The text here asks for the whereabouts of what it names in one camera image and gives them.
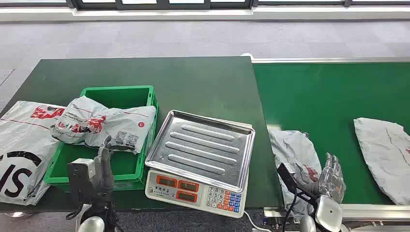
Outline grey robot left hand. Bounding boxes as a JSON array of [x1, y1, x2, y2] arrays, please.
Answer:
[[93, 134, 115, 195]]

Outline large white package black letters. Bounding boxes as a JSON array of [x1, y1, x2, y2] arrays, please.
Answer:
[[0, 101, 66, 206]]

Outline white package with QR codes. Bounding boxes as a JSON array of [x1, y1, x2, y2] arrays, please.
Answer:
[[51, 95, 157, 155]]

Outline green conveyor belt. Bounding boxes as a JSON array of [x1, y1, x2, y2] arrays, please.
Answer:
[[252, 62, 410, 205]]

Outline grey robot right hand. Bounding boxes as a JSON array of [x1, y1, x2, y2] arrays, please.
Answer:
[[302, 152, 347, 204]]

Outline dark window frame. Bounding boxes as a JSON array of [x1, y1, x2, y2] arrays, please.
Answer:
[[0, 0, 410, 12]]

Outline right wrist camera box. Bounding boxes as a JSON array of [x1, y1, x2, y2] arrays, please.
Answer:
[[277, 162, 318, 206]]

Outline dark green table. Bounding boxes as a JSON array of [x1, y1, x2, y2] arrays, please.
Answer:
[[0, 57, 284, 213]]

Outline white scale cable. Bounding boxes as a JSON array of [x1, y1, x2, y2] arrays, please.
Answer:
[[243, 210, 273, 232]]

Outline green plastic basket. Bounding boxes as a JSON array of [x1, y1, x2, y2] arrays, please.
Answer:
[[44, 85, 159, 193]]

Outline flat grey courier package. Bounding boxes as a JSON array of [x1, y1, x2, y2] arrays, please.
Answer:
[[353, 117, 410, 206]]

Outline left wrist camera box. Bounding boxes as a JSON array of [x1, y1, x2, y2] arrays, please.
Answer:
[[67, 158, 97, 204]]

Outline round metal table foot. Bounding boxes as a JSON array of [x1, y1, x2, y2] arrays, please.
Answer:
[[4, 211, 33, 218]]

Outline electronic weighing scale steel tray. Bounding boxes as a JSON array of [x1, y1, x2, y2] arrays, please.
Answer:
[[145, 110, 256, 219]]

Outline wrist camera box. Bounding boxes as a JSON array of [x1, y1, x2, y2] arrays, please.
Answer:
[[277, 162, 318, 206], [67, 158, 97, 204]]

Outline grey courier package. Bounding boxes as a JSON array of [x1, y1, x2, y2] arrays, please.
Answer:
[[268, 129, 322, 217], [353, 117, 410, 206]]

